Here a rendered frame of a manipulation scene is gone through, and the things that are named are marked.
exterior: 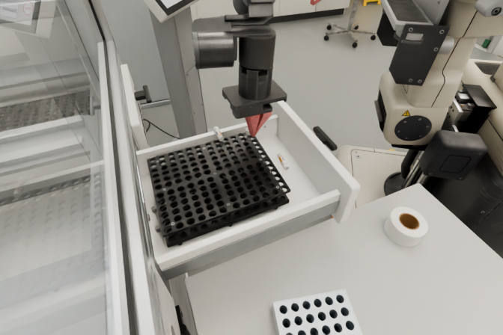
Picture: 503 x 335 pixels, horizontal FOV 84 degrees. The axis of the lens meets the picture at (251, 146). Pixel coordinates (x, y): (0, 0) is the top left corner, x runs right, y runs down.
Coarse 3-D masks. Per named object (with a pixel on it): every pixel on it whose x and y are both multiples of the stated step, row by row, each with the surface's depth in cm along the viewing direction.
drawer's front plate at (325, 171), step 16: (288, 112) 60; (288, 128) 62; (304, 128) 56; (288, 144) 64; (304, 144) 57; (320, 144) 53; (304, 160) 59; (320, 160) 52; (336, 160) 50; (320, 176) 54; (336, 176) 49; (352, 176) 47; (320, 192) 56; (352, 192) 46
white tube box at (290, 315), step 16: (272, 304) 45; (288, 304) 45; (304, 304) 46; (320, 304) 45; (336, 304) 45; (288, 320) 43; (304, 320) 43; (320, 320) 46; (336, 320) 43; (352, 320) 43
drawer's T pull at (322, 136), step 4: (316, 128) 59; (320, 128) 59; (316, 132) 59; (320, 132) 58; (324, 132) 58; (320, 136) 57; (324, 136) 57; (328, 136) 57; (320, 140) 56; (324, 140) 56; (328, 140) 56; (324, 144) 57; (328, 144) 56; (332, 144) 55; (332, 148) 55; (336, 148) 55
